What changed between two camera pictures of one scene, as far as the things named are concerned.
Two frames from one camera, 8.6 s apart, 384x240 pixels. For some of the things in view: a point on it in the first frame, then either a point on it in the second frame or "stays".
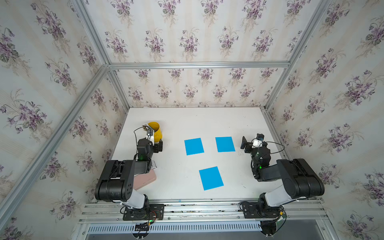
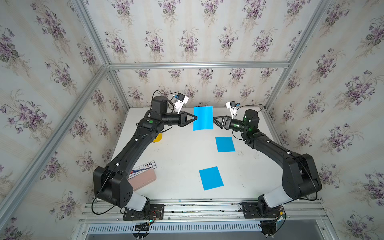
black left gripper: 155,146 to 181,121
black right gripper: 244,143 to 228,120
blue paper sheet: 225,144 stays
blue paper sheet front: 210,178 stays
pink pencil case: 141,180 stays
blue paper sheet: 193,146 to 205,118
